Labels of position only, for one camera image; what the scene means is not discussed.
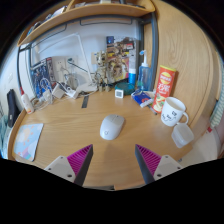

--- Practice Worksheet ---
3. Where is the wooden tree figurine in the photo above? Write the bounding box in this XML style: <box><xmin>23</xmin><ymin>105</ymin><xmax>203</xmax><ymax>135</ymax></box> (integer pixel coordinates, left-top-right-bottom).
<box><xmin>94</xmin><ymin>49</ymin><xmax>113</xmax><ymax>93</ymax></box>

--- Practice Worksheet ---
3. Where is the black bag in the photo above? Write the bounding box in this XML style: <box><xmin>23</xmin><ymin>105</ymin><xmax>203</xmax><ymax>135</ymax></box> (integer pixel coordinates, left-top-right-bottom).
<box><xmin>6</xmin><ymin>88</ymin><xmax>21</xmax><ymax>128</ymax></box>

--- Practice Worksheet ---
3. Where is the white power adapter block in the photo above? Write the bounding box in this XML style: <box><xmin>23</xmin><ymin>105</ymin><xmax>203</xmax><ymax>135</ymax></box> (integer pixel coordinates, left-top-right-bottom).
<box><xmin>51</xmin><ymin>83</ymin><xmax>66</xmax><ymax>99</ymax></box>

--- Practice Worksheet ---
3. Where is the white computer mouse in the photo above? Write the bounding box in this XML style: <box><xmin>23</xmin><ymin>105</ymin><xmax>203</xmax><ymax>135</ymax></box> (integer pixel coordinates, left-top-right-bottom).
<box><xmin>99</xmin><ymin>114</ymin><xmax>126</xmax><ymax>141</ymax></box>

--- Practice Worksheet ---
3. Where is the colourful picture box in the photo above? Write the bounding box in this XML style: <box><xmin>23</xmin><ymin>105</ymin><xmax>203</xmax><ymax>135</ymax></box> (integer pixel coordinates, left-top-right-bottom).
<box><xmin>105</xmin><ymin>35</ymin><xmax>137</xmax><ymax>84</ymax></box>

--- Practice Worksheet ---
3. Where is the teal blanket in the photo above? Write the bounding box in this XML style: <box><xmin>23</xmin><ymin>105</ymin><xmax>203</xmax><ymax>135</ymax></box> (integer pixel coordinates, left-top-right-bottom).
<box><xmin>0</xmin><ymin>113</ymin><xmax>11</xmax><ymax>158</ymax></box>

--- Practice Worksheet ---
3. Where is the teal bowl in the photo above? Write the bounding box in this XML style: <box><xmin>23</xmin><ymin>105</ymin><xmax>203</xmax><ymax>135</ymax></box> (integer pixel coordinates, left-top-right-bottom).
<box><xmin>114</xmin><ymin>81</ymin><xmax>136</xmax><ymax>96</ymax></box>

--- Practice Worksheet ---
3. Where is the white wall socket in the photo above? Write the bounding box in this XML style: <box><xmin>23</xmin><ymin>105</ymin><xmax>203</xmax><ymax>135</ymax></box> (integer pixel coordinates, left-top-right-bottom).
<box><xmin>53</xmin><ymin>56</ymin><xmax>67</xmax><ymax>73</ymax></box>

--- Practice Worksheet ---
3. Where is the white cable tangle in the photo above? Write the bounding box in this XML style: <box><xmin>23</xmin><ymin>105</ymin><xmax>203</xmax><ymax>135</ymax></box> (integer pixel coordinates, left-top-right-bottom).
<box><xmin>31</xmin><ymin>89</ymin><xmax>54</xmax><ymax>111</ymax></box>

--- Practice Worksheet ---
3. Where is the blue bottle with white cap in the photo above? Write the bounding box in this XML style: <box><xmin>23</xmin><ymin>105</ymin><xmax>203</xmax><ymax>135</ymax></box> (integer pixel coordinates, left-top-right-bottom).
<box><xmin>128</xmin><ymin>54</ymin><xmax>138</xmax><ymax>86</ymax></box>

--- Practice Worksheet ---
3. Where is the white desk lamp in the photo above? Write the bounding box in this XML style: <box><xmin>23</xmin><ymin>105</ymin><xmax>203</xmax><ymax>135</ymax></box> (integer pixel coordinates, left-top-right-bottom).
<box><xmin>36</xmin><ymin>32</ymin><xmax>98</xmax><ymax>94</ymax></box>

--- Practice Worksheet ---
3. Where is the wooden shelf unit grey frame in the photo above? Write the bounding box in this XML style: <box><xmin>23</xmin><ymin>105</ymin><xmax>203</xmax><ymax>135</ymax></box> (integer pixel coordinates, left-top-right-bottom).
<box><xmin>16</xmin><ymin>0</ymin><xmax>160</xmax><ymax>101</ymax></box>

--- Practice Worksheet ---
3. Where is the green striped cloth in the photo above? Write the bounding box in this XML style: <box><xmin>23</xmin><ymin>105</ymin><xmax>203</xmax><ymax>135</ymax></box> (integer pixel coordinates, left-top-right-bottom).
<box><xmin>209</xmin><ymin>71</ymin><xmax>224</xmax><ymax>131</ymax></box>

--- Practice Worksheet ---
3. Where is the blue snack packet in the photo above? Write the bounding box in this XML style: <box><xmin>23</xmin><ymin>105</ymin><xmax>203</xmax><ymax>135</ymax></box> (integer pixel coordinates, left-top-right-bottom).
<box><xmin>130</xmin><ymin>89</ymin><xmax>155</xmax><ymax>109</ymax></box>

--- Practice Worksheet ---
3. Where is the glass cup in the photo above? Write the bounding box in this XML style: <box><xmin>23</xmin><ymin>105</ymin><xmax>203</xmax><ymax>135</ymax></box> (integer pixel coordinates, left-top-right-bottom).
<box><xmin>64</xmin><ymin>71</ymin><xmax>79</xmax><ymax>90</ymax></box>

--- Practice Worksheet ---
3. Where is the black ruler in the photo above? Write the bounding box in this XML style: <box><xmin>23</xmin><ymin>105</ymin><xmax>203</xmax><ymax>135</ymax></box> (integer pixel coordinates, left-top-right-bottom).
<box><xmin>81</xmin><ymin>95</ymin><xmax>90</xmax><ymax>109</ymax></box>

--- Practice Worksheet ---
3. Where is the white power strip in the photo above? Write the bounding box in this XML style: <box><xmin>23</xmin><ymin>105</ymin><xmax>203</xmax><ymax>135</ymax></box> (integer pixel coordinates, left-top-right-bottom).
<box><xmin>59</xmin><ymin>81</ymin><xmax>80</xmax><ymax>100</ymax></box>

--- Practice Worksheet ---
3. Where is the red chip canister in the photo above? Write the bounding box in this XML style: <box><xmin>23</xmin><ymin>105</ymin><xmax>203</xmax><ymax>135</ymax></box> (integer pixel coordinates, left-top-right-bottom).
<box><xmin>151</xmin><ymin>64</ymin><xmax>177</xmax><ymax>114</ymax></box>

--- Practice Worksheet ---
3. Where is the clear plastic container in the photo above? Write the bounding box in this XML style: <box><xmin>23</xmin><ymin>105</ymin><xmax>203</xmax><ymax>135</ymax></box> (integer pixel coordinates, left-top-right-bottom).
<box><xmin>170</xmin><ymin>122</ymin><xmax>195</xmax><ymax>149</ymax></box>

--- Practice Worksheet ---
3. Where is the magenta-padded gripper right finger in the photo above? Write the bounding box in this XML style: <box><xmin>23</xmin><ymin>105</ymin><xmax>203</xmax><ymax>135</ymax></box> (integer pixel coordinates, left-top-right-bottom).
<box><xmin>134</xmin><ymin>144</ymin><xmax>184</xmax><ymax>185</ymax></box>

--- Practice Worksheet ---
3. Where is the white mug with doodle face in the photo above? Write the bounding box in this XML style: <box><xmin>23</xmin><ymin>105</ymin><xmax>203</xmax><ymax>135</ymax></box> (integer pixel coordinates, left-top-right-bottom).
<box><xmin>160</xmin><ymin>96</ymin><xmax>190</xmax><ymax>127</ymax></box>

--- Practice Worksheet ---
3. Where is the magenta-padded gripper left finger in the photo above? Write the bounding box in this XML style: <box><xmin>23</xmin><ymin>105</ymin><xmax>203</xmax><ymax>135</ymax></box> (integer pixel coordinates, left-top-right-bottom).
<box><xmin>44</xmin><ymin>144</ymin><xmax>94</xmax><ymax>187</ymax></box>

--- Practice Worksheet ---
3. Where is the small white digital clock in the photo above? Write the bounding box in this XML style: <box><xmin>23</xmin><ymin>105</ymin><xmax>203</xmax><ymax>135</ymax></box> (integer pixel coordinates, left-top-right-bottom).
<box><xmin>114</xmin><ymin>88</ymin><xmax>125</xmax><ymax>100</ymax></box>

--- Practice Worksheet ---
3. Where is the pastel printed mouse pad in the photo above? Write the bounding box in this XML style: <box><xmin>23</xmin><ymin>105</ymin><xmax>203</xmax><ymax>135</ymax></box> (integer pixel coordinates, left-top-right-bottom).
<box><xmin>13</xmin><ymin>123</ymin><xmax>45</xmax><ymax>163</ymax></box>

